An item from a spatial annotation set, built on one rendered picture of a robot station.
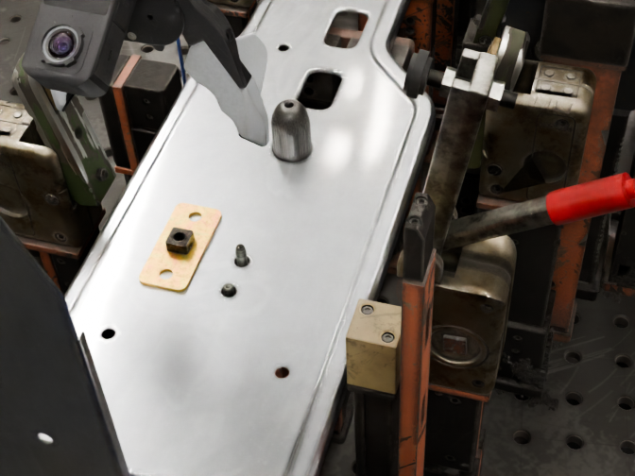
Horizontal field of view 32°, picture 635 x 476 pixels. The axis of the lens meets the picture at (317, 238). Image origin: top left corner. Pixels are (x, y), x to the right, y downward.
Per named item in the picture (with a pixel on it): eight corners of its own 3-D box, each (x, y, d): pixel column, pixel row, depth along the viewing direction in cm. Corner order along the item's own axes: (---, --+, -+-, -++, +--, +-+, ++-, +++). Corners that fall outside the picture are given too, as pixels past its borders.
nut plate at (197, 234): (179, 203, 88) (176, 193, 87) (223, 212, 87) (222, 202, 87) (136, 283, 83) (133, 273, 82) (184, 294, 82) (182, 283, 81)
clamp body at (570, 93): (459, 319, 118) (484, 32, 90) (570, 342, 115) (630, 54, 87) (440, 390, 112) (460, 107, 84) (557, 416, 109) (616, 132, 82)
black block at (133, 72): (145, 246, 126) (97, 38, 105) (235, 264, 124) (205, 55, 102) (117, 300, 121) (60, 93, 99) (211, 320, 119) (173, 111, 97)
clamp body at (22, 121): (63, 328, 119) (-25, 73, 93) (167, 351, 116) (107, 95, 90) (25, 398, 113) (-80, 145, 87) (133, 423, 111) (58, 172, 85)
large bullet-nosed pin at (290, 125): (281, 145, 95) (276, 86, 90) (317, 152, 94) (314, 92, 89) (269, 171, 93) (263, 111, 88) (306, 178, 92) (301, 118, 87)
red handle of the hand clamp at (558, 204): (417, 210, 78) (633, 151, 68) (433, 230, 79) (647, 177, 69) (403, 254, 75) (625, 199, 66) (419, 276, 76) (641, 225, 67)
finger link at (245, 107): (317, 86, 77) (232, -18, 72) (291, 143, 73) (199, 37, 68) (283, 101, 78) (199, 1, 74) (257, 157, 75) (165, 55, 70)
